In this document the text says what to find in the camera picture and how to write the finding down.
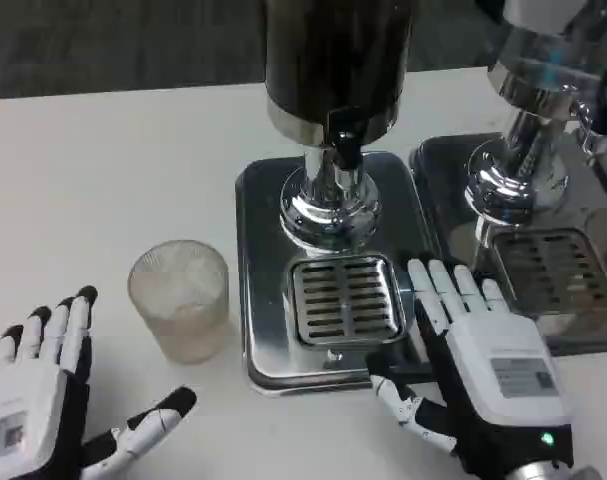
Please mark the slotted steel drip grid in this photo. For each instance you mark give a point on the slotted steel drip grid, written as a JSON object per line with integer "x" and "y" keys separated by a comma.
{"x": 345, "y": 300}
{"x": 553, "y": 270}

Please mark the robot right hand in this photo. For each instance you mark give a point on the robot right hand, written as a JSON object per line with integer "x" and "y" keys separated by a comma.
{"x": 503, "y": 370}

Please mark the dark drink dispenser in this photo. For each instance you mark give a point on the dark drink dispenser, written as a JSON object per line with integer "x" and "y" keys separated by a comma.
{"x": 335, "y": 115}

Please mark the clear drink dispenser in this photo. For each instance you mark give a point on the clear drink dispenser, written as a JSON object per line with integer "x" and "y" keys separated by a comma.
{"x": 538, "y": 130}

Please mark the chrome dispenser tap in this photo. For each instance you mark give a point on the chrome dispenser tap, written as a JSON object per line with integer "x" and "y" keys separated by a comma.
{"x": 595, "y": 125}

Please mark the robot right silver forearm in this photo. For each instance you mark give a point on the robot right silver forearm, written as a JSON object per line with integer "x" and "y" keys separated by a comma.
{"x": 548, "y": 471}

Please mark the black dispenser tap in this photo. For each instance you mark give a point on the black dispenser tap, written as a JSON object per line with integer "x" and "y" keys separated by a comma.
{"x": 344, "y": 135}

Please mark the clear ribbed glass cup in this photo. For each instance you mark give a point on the clear ribbed glass cup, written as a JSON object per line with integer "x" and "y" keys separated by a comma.
{"x": 179, "y": 300}

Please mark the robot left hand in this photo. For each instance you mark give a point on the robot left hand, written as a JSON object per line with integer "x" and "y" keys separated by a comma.
{"x": 38, "y": 395}

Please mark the square steel drip tray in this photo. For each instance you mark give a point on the square steel drip tray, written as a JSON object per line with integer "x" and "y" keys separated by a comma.
{"x": 548, "y": 240}
{"x": 328, "y": 280}

